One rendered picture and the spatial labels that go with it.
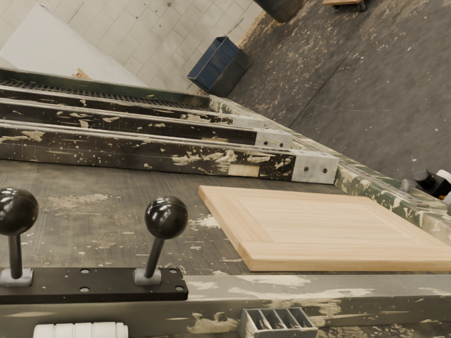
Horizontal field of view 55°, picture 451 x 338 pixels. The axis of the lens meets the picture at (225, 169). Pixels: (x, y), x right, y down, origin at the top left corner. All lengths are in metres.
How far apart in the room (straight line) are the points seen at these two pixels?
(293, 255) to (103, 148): 0.51
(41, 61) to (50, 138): 3.48
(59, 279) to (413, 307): 0.41
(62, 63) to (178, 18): 2.00
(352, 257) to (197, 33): 5.37
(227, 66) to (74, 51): 1.64
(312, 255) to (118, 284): 0.32
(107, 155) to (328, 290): 0.60
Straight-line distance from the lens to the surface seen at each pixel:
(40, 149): 0.98
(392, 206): 0.99
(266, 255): 0.63
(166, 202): 0.36
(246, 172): 1.06
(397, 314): 0.59
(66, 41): 4.41
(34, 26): 4.43
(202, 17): 5.95
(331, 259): 0.67
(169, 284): 0.46
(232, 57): 5.00
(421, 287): 0.62
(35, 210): 0.36
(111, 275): 0.46
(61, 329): 0.43
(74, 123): 1.24
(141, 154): 0.98
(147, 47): 5.83
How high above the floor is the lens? 1.58
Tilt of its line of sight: 24 degrees down
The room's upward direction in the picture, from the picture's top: 53 degrees counter-clockwise
